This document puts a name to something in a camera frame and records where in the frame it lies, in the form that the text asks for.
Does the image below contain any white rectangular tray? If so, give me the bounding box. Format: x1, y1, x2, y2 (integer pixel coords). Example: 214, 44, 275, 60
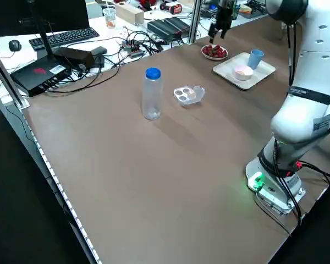
212, 52, 277, 91

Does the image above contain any clear plastic drinking cup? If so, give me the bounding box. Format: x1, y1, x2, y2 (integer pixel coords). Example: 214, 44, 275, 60
102, 7, 117, 29

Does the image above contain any grey usb hub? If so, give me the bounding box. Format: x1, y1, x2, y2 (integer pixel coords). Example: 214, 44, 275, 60
122, 40, 144, 58

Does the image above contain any black computer mouse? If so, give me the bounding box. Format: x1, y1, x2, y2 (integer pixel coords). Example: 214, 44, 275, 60
8, 39, 22, 52

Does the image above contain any clear plastic egg box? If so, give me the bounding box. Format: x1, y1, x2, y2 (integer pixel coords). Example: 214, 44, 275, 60
173, 85, 207, 107

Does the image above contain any red and black tool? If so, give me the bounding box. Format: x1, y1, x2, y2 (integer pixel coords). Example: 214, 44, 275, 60
159, 1, 183, 15

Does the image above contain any black keyboard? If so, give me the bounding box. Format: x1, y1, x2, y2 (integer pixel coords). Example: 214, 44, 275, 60
28, 27, 101, 51

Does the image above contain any white plate of strawberries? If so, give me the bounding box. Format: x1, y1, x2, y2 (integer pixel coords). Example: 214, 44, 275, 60
200, 44, 229, 61

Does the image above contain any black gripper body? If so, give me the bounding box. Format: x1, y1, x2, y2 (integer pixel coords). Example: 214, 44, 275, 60
215, 5, 234, 29

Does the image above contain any aluminium frame post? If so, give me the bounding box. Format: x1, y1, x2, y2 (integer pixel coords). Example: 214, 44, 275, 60
188, 0, 204, 45

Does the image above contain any black computer monitor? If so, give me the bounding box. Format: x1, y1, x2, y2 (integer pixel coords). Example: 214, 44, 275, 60
0, 0, 90, 39

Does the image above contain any black finned electronics box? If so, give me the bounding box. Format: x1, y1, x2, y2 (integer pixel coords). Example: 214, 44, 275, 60
147, 17, 191, 40

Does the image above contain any clear bottle with blue cap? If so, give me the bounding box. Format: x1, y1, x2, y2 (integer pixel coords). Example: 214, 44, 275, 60
141, 67, 164, 121

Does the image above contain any black base cable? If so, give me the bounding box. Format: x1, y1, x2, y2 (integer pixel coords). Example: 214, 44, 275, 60
254, 161, 330, 238

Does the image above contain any pink plastic bowl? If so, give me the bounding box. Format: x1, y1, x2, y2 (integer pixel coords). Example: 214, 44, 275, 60
232, 65, 254, 81

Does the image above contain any blue plastic cup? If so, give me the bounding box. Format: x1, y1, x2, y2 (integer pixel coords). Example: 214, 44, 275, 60
247, 49, 265, 70

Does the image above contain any black power brick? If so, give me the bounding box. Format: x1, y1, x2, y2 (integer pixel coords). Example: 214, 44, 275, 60
53, 46, 95, 70

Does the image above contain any aluminium frame profile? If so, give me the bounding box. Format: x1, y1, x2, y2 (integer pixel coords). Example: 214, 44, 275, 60
0, 43, 30, 110

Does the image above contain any black box with red logo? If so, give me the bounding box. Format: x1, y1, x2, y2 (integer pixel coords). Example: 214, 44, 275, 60
9, 58, 73, 97

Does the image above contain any light wooden block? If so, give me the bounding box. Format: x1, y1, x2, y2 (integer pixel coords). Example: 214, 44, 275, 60
115, 2, 146, 26

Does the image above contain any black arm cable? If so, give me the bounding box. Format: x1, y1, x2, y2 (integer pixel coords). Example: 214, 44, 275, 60
285, 21, 298, 86

